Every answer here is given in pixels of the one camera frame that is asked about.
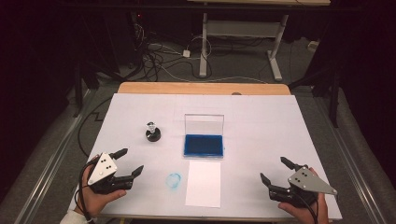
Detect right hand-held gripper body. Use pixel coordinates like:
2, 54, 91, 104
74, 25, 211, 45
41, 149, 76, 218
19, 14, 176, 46
268, 166, 338, 209

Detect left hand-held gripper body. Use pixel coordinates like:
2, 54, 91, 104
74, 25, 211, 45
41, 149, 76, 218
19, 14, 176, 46
87, 151, 134, 195

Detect black stamp with clear knob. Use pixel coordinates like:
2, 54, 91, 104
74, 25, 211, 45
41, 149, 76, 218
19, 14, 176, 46
145, 121, 163, 143

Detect blue ink pad clear lid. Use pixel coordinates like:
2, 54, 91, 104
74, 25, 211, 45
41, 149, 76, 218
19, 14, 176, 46
182, 113, 226, 161

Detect person's right hand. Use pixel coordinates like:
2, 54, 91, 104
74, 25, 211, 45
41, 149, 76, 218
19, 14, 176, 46
277, 192, 331, 224

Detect person's left hand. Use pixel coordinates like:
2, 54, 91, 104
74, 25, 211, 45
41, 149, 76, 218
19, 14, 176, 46
75, 162, 128, 217

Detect white paper sheet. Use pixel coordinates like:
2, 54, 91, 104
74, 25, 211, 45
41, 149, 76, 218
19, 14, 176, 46
184, 160, 222, 208

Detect black stand leg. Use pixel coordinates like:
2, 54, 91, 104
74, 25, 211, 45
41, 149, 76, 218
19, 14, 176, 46
73, 62, 85, 119

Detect black equipment rack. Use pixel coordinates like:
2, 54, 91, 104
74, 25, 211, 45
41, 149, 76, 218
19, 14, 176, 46
129, 10, 148, 68

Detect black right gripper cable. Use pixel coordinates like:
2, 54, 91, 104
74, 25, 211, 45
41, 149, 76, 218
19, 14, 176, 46
292, 183, 320, 224

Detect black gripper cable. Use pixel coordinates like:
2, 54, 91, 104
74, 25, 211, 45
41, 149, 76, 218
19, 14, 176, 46
292, 183, 320, 224
75, 155, 102, 223

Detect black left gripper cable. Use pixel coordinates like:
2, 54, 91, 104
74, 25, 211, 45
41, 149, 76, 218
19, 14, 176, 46
75, 155, 102, 223

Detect black cable beside table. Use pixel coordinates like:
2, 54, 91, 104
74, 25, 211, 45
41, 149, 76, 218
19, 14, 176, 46
77, 96, 113, 158

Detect metal floor rail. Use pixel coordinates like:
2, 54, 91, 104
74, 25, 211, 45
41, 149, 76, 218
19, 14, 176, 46
12, 88, 97, 224
314, 92, 389, 224

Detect black floor cable bundle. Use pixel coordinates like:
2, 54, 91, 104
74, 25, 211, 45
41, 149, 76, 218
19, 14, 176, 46
134, 46, 213, 82

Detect white metal desk frame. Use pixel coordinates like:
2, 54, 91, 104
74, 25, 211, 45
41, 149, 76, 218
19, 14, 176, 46
186, 0, 332, 82

